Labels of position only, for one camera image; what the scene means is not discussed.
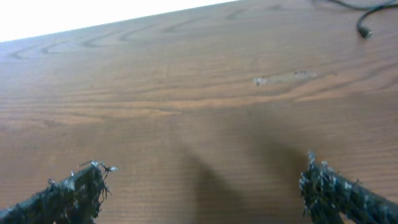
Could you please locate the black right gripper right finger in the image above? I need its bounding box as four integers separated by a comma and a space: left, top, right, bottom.
298, 151, 397, 224

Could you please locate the black cable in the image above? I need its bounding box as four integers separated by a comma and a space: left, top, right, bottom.
326, 0, 398, 40

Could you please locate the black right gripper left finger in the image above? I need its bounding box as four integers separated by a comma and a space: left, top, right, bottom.
1, 161, 118, 224

